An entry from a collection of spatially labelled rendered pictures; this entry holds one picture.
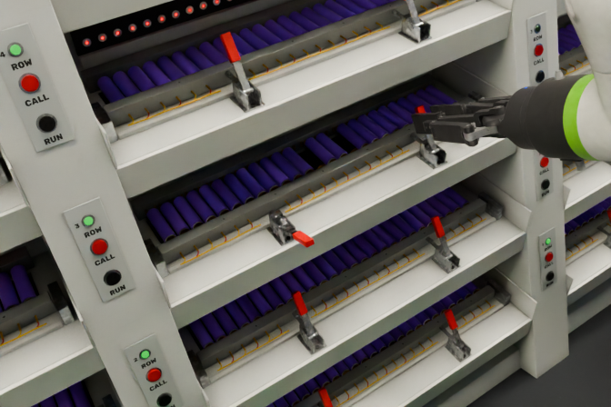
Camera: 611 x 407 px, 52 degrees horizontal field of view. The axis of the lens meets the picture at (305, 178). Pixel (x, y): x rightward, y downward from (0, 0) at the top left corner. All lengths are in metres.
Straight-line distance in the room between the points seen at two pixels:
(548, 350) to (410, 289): 0.41
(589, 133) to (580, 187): 0.59
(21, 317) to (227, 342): 0.29
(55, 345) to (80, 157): 0.24
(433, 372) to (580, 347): 0.39
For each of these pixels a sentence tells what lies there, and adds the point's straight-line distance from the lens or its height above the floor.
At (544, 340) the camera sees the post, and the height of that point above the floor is 0.08.
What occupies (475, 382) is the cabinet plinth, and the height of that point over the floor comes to 0.05.
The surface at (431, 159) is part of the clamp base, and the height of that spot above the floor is 0.55.
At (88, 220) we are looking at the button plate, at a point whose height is 0.69.
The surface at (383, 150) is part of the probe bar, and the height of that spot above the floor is 0.57.
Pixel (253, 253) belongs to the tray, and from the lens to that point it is 0.84.
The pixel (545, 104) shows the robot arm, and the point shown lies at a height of 0.70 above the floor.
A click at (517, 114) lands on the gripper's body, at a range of 0.76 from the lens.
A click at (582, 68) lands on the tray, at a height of 0.56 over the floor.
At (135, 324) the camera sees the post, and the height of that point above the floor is 0.54.
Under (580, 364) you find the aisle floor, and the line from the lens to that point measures 1.41.
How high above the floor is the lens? 0.98
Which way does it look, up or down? 26 degrees down
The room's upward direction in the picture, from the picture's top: 13 degrees counter-clockwise
